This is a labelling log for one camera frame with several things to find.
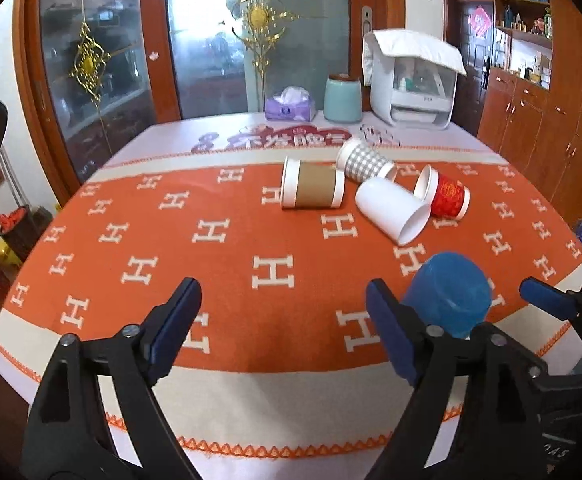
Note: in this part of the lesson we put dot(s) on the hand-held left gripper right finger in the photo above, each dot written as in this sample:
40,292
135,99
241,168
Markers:
391,327

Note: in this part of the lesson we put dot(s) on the teal ceramic jar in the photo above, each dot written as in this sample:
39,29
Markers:
343,100

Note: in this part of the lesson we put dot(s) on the grey checked paper cup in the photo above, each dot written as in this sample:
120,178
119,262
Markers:
363,162

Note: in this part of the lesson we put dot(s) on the white quilted cover cloth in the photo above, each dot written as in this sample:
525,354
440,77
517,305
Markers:
411,45

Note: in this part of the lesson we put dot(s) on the purple tissue box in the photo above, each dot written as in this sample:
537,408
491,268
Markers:
291,109

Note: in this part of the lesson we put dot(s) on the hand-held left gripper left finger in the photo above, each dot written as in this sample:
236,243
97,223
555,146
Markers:
171,332

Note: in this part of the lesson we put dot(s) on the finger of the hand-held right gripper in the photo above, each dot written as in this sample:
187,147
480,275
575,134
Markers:
546,297

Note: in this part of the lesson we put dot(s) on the orange patterned tablecloth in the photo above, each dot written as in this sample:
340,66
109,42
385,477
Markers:
251,230

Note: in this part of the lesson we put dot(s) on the blue plastic cup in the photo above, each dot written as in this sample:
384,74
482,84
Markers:
446,290

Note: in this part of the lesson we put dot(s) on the brown sleeved paper cup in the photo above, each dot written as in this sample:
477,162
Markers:
316,185

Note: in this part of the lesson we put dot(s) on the white countertop cabinet appliance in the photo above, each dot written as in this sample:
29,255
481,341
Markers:
421,102

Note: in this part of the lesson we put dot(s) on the dark bucket with red contents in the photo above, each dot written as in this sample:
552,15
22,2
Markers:
23,232

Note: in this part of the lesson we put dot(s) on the plain white paper cup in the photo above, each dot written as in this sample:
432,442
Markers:
391,207

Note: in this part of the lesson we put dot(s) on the glass sliding door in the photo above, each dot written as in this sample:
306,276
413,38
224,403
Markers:
116,105
311,35

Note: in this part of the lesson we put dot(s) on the brown wooden door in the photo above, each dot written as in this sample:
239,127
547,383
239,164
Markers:
463,85

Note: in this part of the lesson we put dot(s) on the red paper cup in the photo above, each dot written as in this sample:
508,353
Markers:
448,197

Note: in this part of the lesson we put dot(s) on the gold door ornament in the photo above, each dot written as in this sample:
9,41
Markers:
259,15
90,62

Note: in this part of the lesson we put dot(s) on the red door decoration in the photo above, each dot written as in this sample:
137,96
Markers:
479,21

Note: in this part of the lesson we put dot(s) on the wooden cabinet with shelves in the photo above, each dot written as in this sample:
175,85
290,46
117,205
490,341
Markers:
556,130

